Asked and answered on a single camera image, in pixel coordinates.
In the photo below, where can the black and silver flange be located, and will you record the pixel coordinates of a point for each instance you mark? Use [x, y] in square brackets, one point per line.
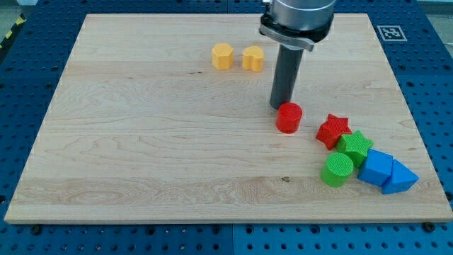
[291, 38]

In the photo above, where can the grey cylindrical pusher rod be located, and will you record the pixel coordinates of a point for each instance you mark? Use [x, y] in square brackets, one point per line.
[286, 70]

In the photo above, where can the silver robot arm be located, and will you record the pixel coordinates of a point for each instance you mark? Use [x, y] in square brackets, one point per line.
[297, 25]

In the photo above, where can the yellow hexagon block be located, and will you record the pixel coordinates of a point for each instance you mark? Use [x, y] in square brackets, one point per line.
[222, 56]

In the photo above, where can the yellow heart block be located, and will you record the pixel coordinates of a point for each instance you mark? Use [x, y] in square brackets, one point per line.
[253, 58]

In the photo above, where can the red cylinder block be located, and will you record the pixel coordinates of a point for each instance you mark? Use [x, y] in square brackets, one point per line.
[289, 116]

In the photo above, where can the red star block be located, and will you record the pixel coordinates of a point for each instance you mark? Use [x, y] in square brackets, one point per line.
[332, 129]

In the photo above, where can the white fiducial marker tag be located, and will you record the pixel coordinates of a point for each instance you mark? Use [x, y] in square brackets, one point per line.
[391, 33]

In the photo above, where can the green star block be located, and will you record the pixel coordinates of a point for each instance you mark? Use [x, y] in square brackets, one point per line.
[355, 146]

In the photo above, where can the green cylinder block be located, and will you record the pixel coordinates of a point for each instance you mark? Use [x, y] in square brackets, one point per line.
[337, 169]

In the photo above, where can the blue cube block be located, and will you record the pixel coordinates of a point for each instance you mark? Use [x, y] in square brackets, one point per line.
[376, 168]

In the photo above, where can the light wooden board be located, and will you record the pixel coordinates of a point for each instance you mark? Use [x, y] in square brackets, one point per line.
[143, 129]

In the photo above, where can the blue triangle block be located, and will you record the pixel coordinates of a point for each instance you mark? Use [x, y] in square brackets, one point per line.
[400, 180]

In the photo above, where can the black bolt head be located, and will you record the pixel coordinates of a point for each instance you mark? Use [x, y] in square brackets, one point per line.
[428, 227]
[36, 229]

